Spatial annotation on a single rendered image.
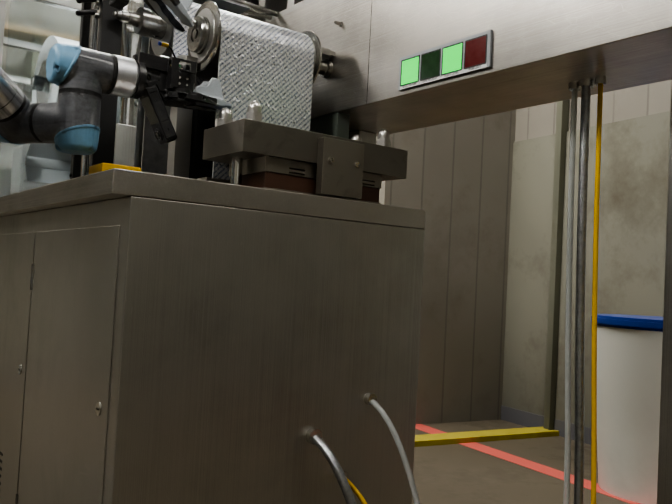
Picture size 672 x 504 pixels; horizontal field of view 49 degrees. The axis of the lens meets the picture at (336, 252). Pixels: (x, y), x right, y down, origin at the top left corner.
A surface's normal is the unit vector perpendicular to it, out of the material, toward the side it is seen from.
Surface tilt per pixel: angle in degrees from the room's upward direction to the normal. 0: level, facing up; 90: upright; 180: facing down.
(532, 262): 90
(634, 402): 94
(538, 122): 90
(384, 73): 90
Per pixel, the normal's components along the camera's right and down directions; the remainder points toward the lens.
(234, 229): 0.60, 0.00
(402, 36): -0.80, -0.07
